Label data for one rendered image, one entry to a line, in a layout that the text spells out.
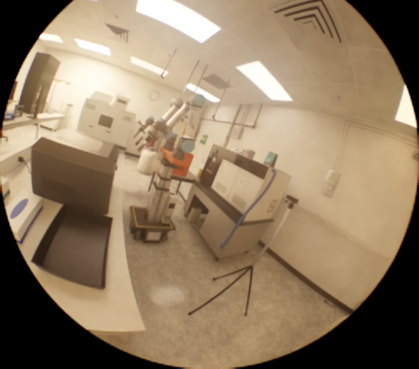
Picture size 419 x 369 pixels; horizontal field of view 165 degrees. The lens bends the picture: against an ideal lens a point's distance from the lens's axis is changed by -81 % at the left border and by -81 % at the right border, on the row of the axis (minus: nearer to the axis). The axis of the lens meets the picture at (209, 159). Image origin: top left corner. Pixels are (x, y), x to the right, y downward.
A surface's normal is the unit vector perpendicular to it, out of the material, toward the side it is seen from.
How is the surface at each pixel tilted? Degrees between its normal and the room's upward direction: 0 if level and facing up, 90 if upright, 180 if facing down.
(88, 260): 0
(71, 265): 0
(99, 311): 0
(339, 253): 90
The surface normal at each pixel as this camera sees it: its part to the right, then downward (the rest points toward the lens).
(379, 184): -0.78, -0.26
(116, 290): 0.37, -0.92
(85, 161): 0.62, -0.25
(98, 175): 0.50, 0.29
